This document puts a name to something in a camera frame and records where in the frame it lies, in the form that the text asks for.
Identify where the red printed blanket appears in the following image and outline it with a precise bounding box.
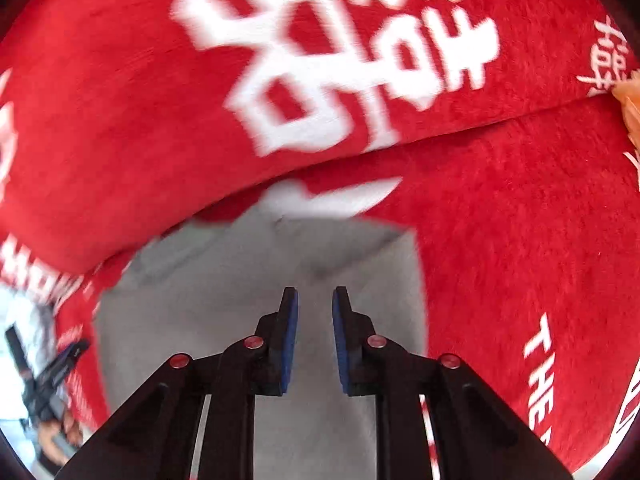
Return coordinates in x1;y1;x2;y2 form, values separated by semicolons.
0;0;640;476

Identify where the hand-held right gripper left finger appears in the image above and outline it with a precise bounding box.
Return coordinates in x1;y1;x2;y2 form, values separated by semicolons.
55;287;300;480

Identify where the orange and cream garment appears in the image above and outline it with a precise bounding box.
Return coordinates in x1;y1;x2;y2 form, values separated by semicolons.
612;69;640;161

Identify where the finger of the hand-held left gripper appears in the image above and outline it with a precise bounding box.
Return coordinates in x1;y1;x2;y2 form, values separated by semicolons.
42;338;92;382
5;326;35;386

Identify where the person's left hand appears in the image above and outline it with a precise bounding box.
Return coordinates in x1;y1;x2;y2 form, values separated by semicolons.
35;410;85;467

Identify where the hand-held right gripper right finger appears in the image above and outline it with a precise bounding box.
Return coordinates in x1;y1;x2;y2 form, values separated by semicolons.
333;286;573;480

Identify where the white patterned cloth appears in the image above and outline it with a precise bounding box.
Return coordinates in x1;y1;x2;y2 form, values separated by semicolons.
0;285;58;421

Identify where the grey knit sweater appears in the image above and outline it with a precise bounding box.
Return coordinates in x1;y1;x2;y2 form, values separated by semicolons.
92;205;430;480

